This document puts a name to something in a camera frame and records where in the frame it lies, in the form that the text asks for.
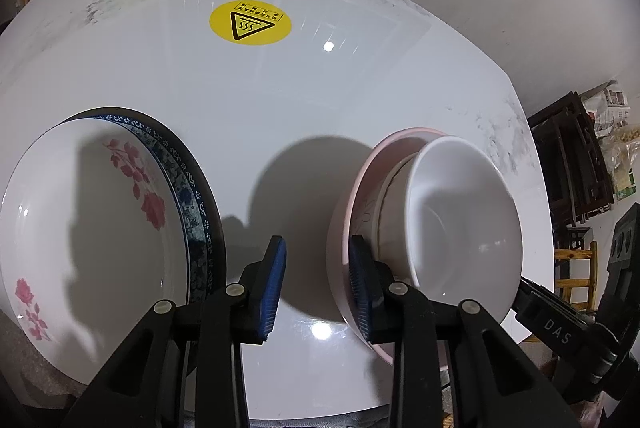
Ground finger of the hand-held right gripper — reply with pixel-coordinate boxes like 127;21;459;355
514;275;617;385

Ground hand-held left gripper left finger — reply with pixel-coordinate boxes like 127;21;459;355
62;235;288;428

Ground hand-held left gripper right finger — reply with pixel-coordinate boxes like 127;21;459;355
348;235;568;428

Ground pink bowl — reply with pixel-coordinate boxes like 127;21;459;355
326;127;451;366

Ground large blue floral plate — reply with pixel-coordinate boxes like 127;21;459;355
60;107;228;309

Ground white ribbed bowl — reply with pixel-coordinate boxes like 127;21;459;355
404;135;524;326

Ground white plate with pink flowers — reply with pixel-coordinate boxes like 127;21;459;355
0;115;193;386

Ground bamboo chair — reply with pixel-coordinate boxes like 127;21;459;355
554;241;599;315

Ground person's grey trousers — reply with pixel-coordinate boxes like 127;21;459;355
247;410;396;428

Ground dark carved wooden chair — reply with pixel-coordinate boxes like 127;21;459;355
529;91;616;226

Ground pile of printed bags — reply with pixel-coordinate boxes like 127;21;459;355
585;81;640;204

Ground round yellow warning sticker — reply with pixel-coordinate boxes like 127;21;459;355
208;0;293;46

